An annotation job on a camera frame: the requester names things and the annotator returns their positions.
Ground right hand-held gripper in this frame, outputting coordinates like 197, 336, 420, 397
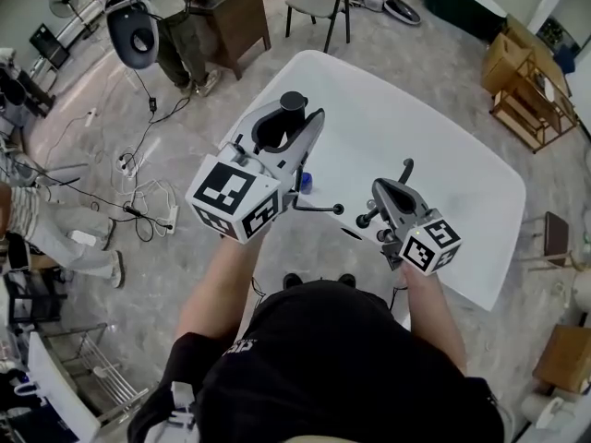
371, 177, 464, 278

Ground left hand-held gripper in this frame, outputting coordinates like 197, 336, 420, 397
184, 101, 327, 245

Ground person's right forearm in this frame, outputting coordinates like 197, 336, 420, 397
398, 265, 468, 378

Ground person's left forearm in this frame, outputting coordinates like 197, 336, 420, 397
175, 233, 265, 341

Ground dark green bathtub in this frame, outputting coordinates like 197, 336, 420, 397
414, 0, 510, 43

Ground black curved faucet spout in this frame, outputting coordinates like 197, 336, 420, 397
397, 157, 416, 186

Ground dark wooden cabinet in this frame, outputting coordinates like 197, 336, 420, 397
187, 0, 272, 81

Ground white power strip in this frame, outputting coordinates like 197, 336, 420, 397
116, 153, 140, 180
158, 204, 181, 235

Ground grey chair black legs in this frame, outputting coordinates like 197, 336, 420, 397
283, 0, 357, 55

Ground wooden shelf rack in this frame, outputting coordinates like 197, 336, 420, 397
489, 45, 581, 155

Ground brown stool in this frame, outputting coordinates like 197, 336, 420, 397
521, 210, 578, 273

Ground cardboard box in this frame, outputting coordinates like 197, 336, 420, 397
531, 323, 591, 395
479, 30, 534, 97

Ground oval white rimmed lid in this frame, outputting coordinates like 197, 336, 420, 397
381, 0, 423, 28

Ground person's torso black shirt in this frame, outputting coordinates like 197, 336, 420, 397
127, 278, 505, 443

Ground black standing fan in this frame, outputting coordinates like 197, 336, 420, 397
47, 0, 101, 42

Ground white waist-worn device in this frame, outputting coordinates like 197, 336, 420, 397
169, 380, 201, 431

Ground white panel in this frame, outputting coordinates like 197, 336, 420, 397
25, 331, 103, 443

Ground black faucet handle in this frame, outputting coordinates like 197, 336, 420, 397
355, 198, 377, 231

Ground thin dark shower hose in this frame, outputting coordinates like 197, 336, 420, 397
292, 166, 334, 213

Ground metal wire rack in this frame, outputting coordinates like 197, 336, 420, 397
43, 322, 151, 422

